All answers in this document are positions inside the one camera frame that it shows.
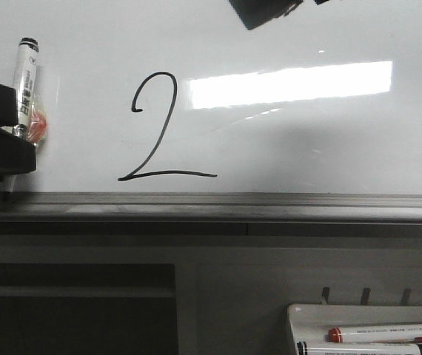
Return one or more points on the red round magnet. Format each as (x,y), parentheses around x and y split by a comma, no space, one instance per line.
(38,122)

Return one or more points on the white black whiteboard marker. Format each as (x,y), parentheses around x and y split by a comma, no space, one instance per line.
(24,81)

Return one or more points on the grey aluminium whiteboard ledge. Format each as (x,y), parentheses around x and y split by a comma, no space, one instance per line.
(23,212)

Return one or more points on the white whiteboard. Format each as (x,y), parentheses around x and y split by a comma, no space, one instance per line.
(179,96)

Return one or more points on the black capped whiteboard marker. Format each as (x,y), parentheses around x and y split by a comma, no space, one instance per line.
(311,348)

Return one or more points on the red capped whiteboard marker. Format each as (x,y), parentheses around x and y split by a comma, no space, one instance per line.
(410,332)

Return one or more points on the white marker tray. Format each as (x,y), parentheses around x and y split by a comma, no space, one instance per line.
(311,322)

